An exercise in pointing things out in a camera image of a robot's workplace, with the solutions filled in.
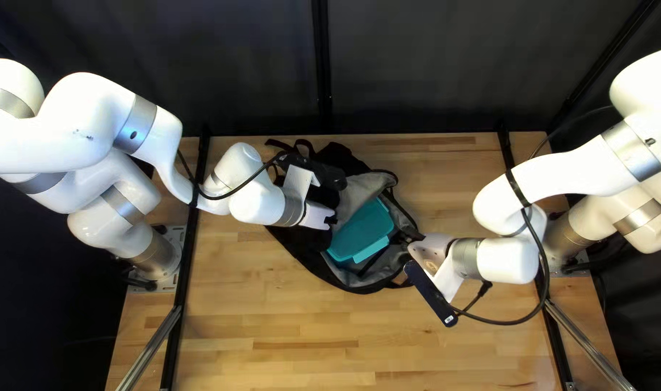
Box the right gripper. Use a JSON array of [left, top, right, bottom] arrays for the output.
[[387, 227, 455, 275]]

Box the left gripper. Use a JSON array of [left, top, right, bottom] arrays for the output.
[[300, 201, 340, 231]]

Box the black backpack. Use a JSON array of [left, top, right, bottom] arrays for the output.
[[264, 138, 422, 295]]

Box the translucent teal lunch box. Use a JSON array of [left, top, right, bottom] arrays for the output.
[[326, 197, 396, 267]]

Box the silver mounting plate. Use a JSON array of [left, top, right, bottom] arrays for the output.
[[548, 239, 593, 278], [125, 224, 188, 294]]

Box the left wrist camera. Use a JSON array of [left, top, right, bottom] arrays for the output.
[[277, 152, 348, 191]]

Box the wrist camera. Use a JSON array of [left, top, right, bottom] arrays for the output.
[[403, 261, 459, 328], [277, 152, 348, 191]]

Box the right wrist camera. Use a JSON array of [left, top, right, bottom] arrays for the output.
[[403, 261, 459, 328]]

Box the black cable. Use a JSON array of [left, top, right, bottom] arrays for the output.
[[175, 149, 288, 202], [450, 106, 616, 327]]

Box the black frame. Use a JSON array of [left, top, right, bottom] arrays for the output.
[[113, 0, 660, 391]]

